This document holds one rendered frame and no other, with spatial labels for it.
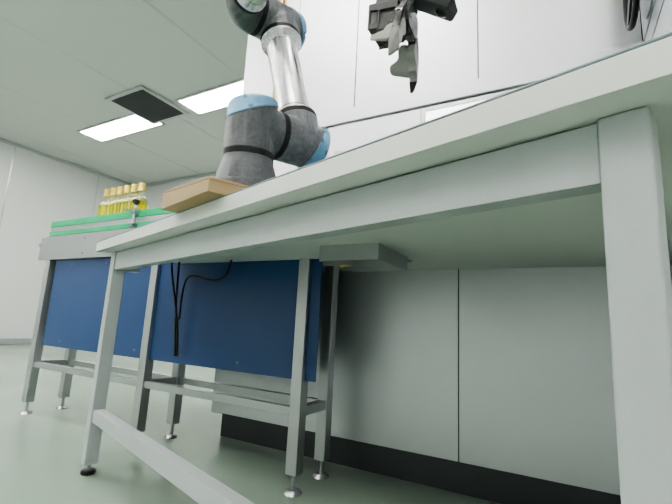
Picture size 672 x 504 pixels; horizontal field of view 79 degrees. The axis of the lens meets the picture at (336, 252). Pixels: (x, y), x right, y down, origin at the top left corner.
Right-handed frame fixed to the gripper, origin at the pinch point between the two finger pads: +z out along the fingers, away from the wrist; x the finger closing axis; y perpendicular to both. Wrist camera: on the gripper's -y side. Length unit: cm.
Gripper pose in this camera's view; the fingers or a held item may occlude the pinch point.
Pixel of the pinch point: (405, 75)
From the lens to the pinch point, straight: 86.1
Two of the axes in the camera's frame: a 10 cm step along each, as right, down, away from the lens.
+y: -9.0, -0.3, 4.3
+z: -0.7, 9.9, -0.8
